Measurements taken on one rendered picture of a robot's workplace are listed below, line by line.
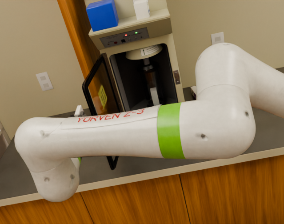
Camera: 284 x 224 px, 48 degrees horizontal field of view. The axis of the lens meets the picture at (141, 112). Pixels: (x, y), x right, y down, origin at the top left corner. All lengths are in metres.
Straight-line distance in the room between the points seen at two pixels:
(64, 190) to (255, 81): 0.52
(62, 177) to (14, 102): 1.38
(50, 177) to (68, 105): 1.28
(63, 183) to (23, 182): 0.79
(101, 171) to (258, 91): 0.88
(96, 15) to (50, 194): 0.71
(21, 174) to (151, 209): 0.64
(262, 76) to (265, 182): 0.85
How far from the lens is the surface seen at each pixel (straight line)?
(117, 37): 1.32
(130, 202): 1.52
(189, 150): 0.62
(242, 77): 0.70
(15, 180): 1.65
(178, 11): 1.82
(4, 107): 2.18
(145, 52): 1.44
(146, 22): 1.26
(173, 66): 1.45
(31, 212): 1.64
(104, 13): 1.27
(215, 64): 0.70
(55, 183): 0.82
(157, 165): 1.38
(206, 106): 0.62
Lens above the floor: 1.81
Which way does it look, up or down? 29 degrees down
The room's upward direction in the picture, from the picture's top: 15 degrees counter-clockwise
